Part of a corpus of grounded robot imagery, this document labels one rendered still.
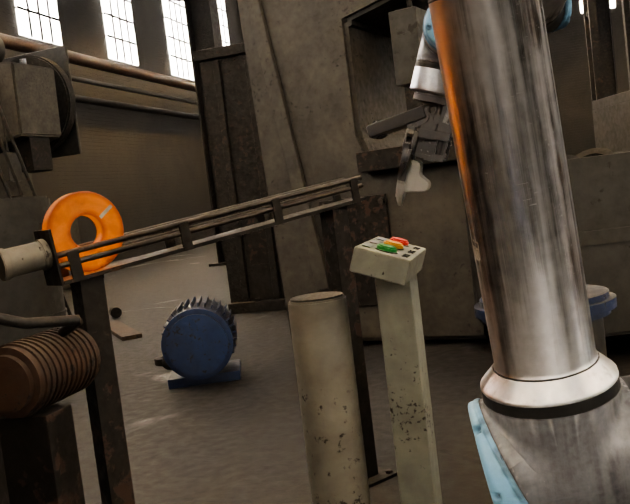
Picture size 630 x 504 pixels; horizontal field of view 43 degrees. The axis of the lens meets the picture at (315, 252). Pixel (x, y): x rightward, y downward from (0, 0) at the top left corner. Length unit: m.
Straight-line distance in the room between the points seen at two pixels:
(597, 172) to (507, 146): 2.12
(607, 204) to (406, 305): 1.48
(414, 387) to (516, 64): 0.93
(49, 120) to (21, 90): 0.50
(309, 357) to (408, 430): 0.25
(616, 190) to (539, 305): 2.12
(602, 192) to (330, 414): 1.61
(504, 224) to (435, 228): 2.70
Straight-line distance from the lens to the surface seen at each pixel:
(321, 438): 1.64
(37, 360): 1.45
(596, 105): 5.42
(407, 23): 3.37
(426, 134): 1.50
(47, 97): 9.60
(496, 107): 0.82
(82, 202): 1.62
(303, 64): 3.80
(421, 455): 1.66
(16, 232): 4.02
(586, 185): 2.93
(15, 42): 11.63
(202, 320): 3.22
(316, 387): 1.61
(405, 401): 1.63
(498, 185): 0.83
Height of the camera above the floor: 0.72
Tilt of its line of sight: 4 degrees down
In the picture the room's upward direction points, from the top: 7 degrees counter-clockwise
